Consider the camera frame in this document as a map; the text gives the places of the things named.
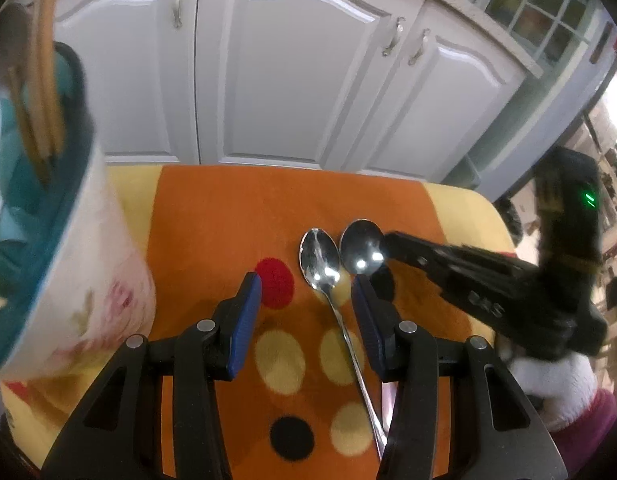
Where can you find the white cabinet door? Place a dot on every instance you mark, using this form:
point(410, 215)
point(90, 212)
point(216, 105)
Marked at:
point(298, 75)
point(128, 70)
point(453, 105)

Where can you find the orange and yellow dotted blanket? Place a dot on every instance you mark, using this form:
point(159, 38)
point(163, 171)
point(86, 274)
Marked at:
point(213, 220)

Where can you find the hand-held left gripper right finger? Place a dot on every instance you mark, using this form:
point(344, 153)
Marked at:
point(366, 325)

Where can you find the floral cup with teal inside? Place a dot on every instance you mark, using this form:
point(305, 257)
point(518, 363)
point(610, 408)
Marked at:
point(98, 260)

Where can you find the dark furry object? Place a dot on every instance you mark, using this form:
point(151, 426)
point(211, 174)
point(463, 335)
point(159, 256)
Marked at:
point(509, 220)

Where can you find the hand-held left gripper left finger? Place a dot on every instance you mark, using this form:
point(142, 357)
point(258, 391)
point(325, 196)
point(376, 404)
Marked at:
point(246, 325)

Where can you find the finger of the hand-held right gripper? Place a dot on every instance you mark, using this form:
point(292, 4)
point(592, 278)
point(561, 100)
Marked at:
point(413, 255)

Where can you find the speckled stone countertop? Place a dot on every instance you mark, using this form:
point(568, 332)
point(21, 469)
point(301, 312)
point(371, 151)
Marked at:
point(488, 20)

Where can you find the metal spoon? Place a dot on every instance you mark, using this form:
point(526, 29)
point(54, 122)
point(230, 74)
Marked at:
point(8, 35)
point(361, 245)
point(318, 255)

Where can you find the glass pane door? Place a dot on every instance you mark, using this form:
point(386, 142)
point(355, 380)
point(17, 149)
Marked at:
point(538, 5)

